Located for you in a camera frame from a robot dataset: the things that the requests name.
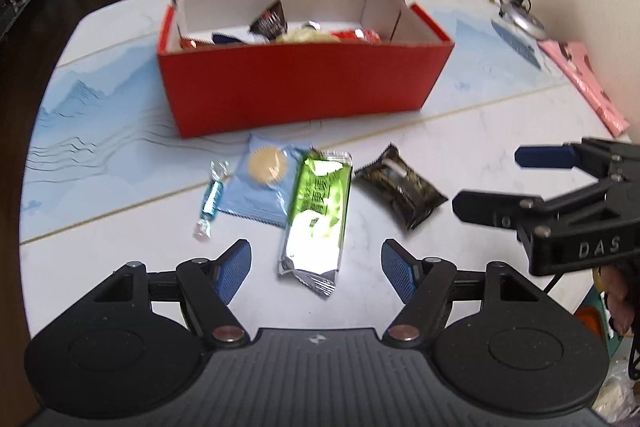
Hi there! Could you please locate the green snack packet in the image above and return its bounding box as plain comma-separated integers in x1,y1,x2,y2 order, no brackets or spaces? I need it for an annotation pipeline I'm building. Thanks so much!
277,148,353,299

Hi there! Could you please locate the person's right hand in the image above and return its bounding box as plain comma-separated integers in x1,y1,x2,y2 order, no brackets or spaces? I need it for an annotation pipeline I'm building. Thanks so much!
602,264,634,337

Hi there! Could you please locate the red cardboard box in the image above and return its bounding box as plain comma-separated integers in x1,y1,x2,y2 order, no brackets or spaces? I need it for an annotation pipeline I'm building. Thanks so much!
156,0,456,139

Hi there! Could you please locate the pale snack packet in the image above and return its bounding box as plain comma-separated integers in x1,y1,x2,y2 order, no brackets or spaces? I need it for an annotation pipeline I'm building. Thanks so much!
275,21,341,44

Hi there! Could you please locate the red snack bag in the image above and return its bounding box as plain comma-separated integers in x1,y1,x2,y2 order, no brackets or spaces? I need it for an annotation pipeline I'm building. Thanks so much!
332,28,382,44

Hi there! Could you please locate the black gold patterned snack packet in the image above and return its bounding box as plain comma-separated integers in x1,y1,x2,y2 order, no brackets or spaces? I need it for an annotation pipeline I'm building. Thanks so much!
354,143,449,231

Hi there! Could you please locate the pink packet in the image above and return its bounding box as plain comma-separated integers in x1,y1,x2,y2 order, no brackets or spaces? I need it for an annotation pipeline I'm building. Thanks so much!
537,39,630,138

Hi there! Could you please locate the blue wrapped candy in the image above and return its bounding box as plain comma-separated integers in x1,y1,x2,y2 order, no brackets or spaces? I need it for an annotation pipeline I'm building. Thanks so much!
192,160,231,240

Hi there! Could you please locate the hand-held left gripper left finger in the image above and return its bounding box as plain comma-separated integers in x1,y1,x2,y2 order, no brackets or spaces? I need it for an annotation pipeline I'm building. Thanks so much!
92,238,252,351

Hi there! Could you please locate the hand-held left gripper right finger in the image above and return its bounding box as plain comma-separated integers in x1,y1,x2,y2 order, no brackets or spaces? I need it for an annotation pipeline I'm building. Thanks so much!
381,239,541,349

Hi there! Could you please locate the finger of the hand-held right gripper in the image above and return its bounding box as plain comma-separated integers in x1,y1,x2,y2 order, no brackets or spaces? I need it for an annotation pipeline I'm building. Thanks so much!
515,136,640,181
452,180,624,229

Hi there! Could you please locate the light blue snack packet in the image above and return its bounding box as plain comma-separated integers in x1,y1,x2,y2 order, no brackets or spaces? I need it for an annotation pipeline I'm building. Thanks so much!
218,133,313,228

